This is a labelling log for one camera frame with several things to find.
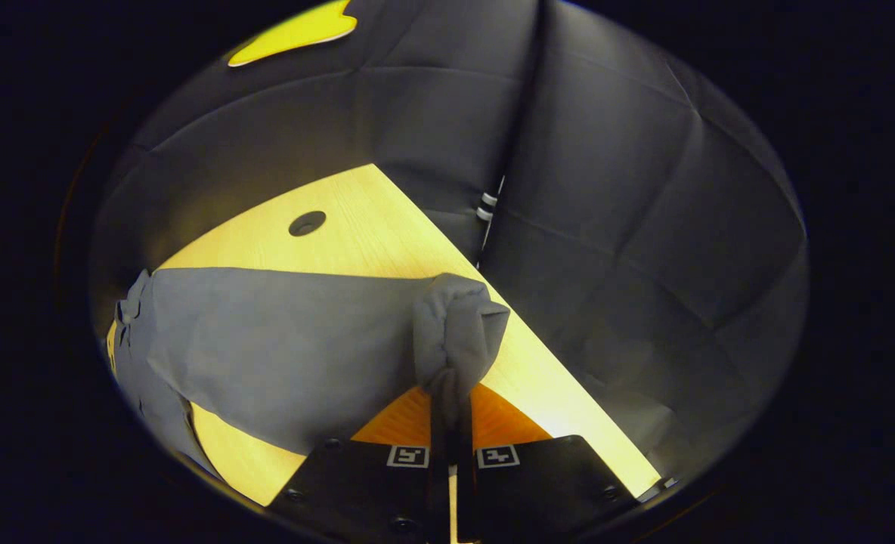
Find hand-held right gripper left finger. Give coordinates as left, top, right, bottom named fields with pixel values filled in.
left=268, top=386, right=450, bottom=543

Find grey button shirt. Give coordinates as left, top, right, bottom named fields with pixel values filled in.
left=112, top=267, right=511, bottom=463

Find thin white rod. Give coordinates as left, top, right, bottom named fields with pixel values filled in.
left=475, top=175, right=506, bottom=270

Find black backdrop cloth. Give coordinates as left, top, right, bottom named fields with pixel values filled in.
left=88, top=0, right=810, bottom=493

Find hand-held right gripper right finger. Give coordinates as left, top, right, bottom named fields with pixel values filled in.
left=457, top=382, right=639, bottom=543

